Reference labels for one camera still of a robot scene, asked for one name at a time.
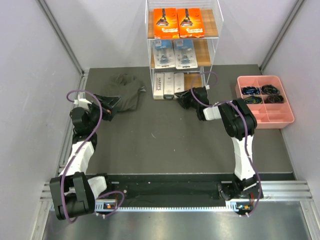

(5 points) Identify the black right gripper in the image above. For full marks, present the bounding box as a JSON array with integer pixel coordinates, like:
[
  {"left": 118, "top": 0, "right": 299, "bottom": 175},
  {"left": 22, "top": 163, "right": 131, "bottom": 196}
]
[{"left": 174, "top": 88, "right": 199, "bottom": 111}]

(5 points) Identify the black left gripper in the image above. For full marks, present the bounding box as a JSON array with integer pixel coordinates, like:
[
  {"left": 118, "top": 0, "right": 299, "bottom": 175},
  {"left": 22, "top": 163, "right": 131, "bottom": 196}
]
[{"left": 87, "top": 94, "right": 122, "bottom": 131}]

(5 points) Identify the white box with small print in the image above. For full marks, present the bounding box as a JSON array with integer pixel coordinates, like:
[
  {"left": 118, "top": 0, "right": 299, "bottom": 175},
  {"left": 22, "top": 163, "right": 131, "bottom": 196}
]
[{"left": 174, "top": 72, "right": 185, "bottom": 94}]

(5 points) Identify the slim white H' box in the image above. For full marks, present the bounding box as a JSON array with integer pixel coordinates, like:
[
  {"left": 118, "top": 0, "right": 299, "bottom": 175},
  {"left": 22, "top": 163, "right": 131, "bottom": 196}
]
[{"left": 163, "top": 72, "right": 175, "bottom": 100}]

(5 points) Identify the white Harry's box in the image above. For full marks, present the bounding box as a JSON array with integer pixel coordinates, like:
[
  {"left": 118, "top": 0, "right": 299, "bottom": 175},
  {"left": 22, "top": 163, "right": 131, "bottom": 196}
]
[{"left": 153, "top": 73, "right": 165, "bottom": 100}]

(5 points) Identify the blue razor blister pack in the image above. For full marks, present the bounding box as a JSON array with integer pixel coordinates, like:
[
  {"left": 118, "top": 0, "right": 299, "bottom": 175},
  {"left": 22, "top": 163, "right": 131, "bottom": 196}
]
[
  {"left": 173, "top": 39, "right": 198, "bottom": 70},
  {"left": 152, "top": 39, "right": 176, "bottom": 69}
]

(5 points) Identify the orange Gillette Fusion5 box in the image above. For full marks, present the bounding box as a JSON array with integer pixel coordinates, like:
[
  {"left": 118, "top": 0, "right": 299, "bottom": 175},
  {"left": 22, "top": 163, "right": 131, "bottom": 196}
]
[{"left": 177, "top": 8, "right": 205, "bottom": 38}]

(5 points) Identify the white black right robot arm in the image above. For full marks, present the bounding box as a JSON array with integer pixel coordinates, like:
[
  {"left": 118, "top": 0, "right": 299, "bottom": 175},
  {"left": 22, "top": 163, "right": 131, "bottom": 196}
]
[{"left": 174, "top": 87, "right": 260, "bottom": 200}]

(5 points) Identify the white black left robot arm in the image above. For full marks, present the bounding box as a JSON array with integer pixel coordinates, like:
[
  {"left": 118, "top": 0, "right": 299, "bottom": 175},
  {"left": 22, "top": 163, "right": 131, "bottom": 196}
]
[{"left": 49, "top": 94, "right": 121, "bottom": 223}]

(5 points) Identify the olive green cloth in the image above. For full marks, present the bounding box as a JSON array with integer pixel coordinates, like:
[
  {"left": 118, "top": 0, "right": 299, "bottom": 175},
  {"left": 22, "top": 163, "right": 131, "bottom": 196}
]
[{"left": 101, "top": 73, "right": 146, "bottom": 112}]

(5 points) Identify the blue band bundle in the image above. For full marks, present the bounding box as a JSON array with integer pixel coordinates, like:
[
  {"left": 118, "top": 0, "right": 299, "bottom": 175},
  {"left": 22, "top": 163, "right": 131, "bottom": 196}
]
[{"left": 241, "top": 86, "right": 261, "bottom": 95}]

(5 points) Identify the green yellow band bundle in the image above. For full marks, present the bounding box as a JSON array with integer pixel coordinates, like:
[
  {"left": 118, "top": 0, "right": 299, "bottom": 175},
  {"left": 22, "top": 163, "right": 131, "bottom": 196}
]
[{"left": 243, "top": 95, "right": 263, "bottom": 105}]

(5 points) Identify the dark band bundle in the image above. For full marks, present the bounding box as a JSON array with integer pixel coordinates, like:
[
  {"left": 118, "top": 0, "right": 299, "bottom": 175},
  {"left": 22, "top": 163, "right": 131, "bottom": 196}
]
[{"left": 261, "top": 84, "right": 280, "bottom": 95}]

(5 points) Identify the brown band bundle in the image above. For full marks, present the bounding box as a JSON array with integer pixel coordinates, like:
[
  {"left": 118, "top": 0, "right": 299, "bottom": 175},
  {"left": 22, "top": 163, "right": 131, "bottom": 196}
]
[{"left": 264, "top": 94, "right": 284, "bottom": 104}]

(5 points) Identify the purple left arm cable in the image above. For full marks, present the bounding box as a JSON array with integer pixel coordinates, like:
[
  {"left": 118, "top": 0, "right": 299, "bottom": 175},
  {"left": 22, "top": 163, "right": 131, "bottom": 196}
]
[{"left": 60, "top": 89, "right": 125, "bottom": 224}]

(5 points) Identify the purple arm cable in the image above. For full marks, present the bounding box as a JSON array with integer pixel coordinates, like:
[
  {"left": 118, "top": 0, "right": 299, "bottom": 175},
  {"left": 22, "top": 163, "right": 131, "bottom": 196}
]
[
  {"left": 190, "top": 71, "right": 262, "bottom": 217},
  {"left": 60, "top": 89, "right": 125, "bottom": 224}
]

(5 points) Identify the white wire shelf rack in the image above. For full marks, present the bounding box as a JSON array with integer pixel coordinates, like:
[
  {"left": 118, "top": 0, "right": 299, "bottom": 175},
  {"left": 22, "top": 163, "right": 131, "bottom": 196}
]
[{"left": 144, "top": 0, "right": 224, "bottom": 100}]

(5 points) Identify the grey slotted cable duct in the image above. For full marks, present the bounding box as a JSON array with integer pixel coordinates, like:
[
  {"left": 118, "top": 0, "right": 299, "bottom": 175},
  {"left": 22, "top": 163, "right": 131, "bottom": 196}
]
[{"left": 93, "top": 201, "right": 253, "bottom": 213}]

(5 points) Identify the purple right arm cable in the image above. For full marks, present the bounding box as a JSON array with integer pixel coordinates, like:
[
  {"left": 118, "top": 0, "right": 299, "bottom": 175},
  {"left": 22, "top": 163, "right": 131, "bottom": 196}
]
[{"left": 190, "top": 71, "right": 262, "bottom": 217}]

